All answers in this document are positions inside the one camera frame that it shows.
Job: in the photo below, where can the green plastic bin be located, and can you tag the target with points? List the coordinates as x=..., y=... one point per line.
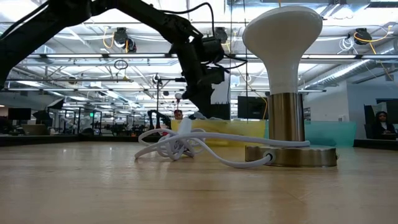
x=329, y=133

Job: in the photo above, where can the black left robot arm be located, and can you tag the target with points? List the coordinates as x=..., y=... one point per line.
x=31, y=34

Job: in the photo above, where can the black background robot arm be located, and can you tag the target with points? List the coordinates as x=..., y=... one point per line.
x=158, y=118

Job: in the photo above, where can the yellow plastic bin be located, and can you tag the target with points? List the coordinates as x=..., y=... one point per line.
x=236, y=130

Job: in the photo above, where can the black monitor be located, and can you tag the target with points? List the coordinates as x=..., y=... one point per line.
x=252, y=107
x=19, y=113

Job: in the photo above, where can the person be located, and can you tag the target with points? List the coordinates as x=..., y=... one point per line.
x=382, y=124
x=178, y=114

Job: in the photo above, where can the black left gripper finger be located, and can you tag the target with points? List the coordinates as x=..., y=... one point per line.
x=203, y=105
x=221, y=112

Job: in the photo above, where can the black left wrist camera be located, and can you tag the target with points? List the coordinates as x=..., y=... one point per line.
x=213, y=49

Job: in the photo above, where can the white round puck device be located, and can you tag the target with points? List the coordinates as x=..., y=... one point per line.
x=281, y=46

